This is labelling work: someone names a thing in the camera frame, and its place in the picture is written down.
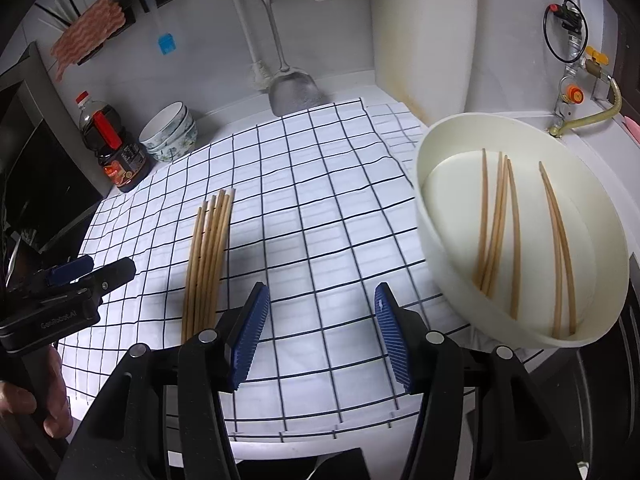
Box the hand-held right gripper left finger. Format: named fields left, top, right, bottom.
left=55, top=281, right=272, bottom=480

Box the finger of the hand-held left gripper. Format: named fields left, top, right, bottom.
left=27, top=254, right=96, bottom=291
left=75, top=257, right=137, bottom=297

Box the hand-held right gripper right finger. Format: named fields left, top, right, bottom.
left=374, top=281, right=586, bottom=480

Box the pile of wooden chopsticks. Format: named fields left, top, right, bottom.
left=181, top=187, right=237, bottom=343

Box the cream plastic basin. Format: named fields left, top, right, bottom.
left=414, top=113, right=630, bottom=349

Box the single wooden chopstick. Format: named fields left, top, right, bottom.
left=538, top=161, right=563, bottom=338
left=481, top=151, right=504, bottom=292
left=487, top=155, right=510, bottom=297

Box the person's left hand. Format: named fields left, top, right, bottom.
left=0, top=380, right=72, bottom=439

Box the black kitchen appliance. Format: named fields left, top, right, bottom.
left=0, top=42, right=118, bottom=261

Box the dark soy sauce bottle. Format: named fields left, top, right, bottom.
left=75, top=91, right=149, bottom=193

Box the white patterned bowl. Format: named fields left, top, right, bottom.
left=139, top=101, right=188, bottom=143
left=150, top=130, right=197, bottom=163
left=142, top=110, right=195, bottom=153

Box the white black checked cloth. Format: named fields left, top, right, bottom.
left=57, top=100, right=546, bottom=443

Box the blue silicone brush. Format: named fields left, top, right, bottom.
left=142, top=0, right=176, bottom=56

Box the pink striped rag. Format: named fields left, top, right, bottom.
left=50, top=0, right=128, bottom=83

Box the metal spatula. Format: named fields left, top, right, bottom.
left=250, top=0, right=323, bottom=118

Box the metal gas valve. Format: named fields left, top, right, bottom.
left=547, top=0, right=613, bottom=128

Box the white cutting board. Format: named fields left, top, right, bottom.
left=370, top=0, right=478, bottom=128

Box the yellow gas hose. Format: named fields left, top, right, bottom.
left=548, top=76, right=622, bottom=137

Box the black cable loop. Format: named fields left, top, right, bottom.
left=543, top=0, right=586, bottom=63

